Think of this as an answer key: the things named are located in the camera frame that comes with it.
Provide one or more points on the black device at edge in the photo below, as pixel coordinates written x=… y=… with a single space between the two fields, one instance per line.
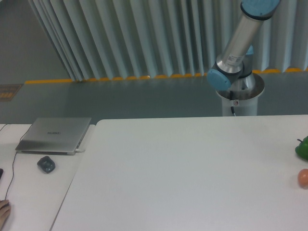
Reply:
x=1 y=173

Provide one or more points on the white folding partition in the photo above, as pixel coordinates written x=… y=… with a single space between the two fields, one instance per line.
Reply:
x=149 y=38

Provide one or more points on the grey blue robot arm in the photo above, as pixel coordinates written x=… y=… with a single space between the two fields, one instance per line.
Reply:
x=229 y=66

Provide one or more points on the white laptop plug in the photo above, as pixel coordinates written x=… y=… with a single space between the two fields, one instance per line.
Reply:
x=79 y=150

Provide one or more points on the orange peach fruit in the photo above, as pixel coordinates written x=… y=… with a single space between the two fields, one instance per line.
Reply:
x=302 y=178

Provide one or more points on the silver closed laptop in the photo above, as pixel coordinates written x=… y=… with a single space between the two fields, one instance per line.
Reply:
x=54 y=135

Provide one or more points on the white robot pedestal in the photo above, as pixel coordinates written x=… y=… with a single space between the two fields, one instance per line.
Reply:
x=242 y=98

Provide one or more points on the green bell pepper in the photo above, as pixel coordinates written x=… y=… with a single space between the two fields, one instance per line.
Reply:
x=302 y=149

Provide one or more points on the person's hand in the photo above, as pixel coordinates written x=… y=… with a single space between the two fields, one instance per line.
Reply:
x=5 y=210

